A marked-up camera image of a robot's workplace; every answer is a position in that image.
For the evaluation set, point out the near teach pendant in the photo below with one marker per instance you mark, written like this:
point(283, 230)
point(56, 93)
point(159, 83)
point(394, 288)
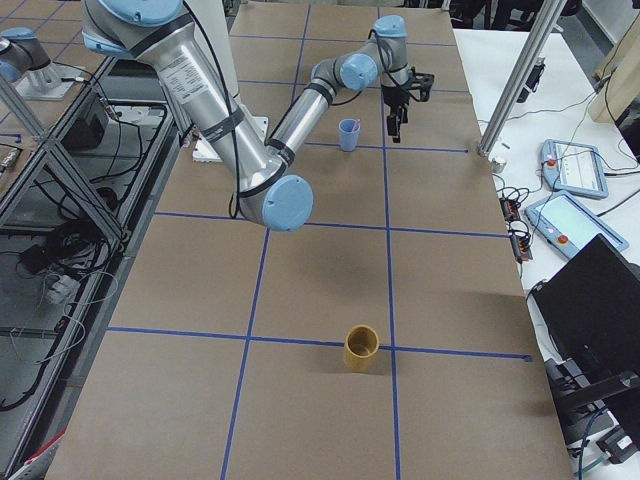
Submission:
point(568, 225)

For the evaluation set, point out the black laptop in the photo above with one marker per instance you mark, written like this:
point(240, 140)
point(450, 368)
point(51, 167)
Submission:
point(591, 309)

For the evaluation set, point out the blue cup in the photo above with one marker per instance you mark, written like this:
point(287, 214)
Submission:
point(348, 140)

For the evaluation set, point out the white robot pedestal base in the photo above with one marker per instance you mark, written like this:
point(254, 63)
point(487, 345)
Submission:
point(211, 15)

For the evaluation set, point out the teach pendant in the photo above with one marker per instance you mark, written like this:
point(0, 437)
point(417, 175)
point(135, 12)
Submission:
point(573, 167)
point(568, 225)

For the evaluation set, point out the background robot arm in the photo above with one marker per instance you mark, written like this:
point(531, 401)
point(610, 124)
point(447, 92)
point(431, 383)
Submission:
point(26, 64)

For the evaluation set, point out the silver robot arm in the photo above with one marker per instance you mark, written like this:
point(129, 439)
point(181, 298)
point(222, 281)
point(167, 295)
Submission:
point(161, 34)

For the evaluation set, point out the black cable hub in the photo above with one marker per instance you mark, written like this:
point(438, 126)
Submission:
point(517, 230)

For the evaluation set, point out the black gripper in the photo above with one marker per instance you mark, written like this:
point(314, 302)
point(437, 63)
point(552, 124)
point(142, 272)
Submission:
point(394, 95)

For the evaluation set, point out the yellow-brown cup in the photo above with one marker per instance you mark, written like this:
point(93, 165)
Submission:
point(360, 348)

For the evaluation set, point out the aluminium frame post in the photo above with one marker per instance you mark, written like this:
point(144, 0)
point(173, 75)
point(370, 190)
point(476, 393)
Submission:
point(536, 39)

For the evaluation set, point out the far teach pendant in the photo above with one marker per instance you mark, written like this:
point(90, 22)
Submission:
point(573, 167)

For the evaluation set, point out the wooden board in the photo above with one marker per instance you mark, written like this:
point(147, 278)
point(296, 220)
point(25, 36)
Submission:
point(621, 67)

